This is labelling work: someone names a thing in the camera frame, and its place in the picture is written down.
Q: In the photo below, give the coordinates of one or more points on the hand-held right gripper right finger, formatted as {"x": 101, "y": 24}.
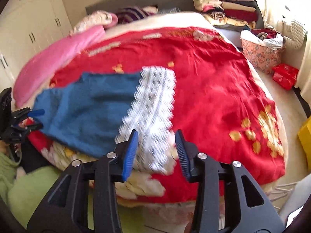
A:
{"x": 182, "y": 155}

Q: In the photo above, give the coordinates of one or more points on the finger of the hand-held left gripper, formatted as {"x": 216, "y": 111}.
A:
{"x": 36, "y": 112}
{"x": 26, "y": 129}

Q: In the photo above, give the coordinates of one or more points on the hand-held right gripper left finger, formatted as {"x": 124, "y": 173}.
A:
{"x": 130, "y": 155}

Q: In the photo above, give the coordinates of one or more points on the blue pants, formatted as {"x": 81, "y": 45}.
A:
{"x": 85, "y": 106}

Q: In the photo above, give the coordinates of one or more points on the white lace cloth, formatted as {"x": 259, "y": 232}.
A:
{"x": 150, "y": 102}

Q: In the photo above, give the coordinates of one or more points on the dark cloth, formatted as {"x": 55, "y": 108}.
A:
{"x": 34, "y": 157}

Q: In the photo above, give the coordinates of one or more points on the pink quilt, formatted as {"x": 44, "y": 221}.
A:
{"x": 48, "y": 60}

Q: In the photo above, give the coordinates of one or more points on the person's green clothing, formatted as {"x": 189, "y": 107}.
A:
{"x": 29, "y": 187}

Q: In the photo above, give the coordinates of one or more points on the red floral blanket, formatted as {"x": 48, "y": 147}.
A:
{"x": 213, "y": 89}

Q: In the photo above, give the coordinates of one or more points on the white wardrobe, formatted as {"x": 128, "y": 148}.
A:
{"x": 31, "y": 17}

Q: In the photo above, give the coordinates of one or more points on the cream floral quilt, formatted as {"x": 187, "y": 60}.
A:
{"x": 94, "y": 19}

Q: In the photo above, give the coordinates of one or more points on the yellow box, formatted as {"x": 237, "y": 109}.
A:
{"x": 306, "y": 145}

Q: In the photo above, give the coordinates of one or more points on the floral laundry basket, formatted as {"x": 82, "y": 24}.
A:
{"x": 260, "y": 55}

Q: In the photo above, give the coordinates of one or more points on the red packet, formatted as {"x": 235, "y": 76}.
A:
{"x": 285, "y": 76}

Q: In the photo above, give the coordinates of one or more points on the purple striped pillow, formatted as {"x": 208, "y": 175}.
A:
{"x": 132, "y": 13}

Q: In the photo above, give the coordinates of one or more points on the crumpled white and red clothes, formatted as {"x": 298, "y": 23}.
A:
{"x": 267, "y": 37}

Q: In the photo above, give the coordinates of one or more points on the stack of folded clothes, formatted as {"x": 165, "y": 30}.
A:
{"x": 233, "y": 7}

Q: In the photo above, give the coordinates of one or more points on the white puffer jacket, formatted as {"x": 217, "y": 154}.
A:
{"x": 295, "y": 31}

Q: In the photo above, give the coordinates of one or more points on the cream curtain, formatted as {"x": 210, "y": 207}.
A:
{"x": 274, "y": 2}

